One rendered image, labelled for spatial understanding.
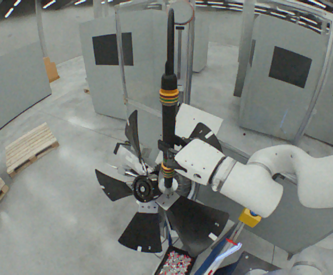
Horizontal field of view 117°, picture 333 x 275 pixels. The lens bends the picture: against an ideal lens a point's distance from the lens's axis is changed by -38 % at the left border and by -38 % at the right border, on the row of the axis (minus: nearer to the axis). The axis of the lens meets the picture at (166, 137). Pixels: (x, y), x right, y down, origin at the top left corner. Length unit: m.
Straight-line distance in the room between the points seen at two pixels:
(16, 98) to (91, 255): 5.10
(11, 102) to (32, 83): 0.97
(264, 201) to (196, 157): 0.18
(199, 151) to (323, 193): 0.29
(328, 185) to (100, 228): 1.98
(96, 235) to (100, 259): 0.30
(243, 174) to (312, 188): 0.15
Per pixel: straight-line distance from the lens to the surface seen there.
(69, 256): 2.09
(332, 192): 0.29
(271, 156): 0.41
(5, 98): 5.85
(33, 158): 3.32
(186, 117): 0.91
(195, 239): 0.66
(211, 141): 0.59
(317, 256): 0.59
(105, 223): 2.02
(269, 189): 0.36
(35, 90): 6.18
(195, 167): 0.37
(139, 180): 0.69
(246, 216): 0.88
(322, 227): 1.72
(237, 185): 0.35
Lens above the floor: 1.79
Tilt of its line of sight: 39 degrees down
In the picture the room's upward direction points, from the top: straight up
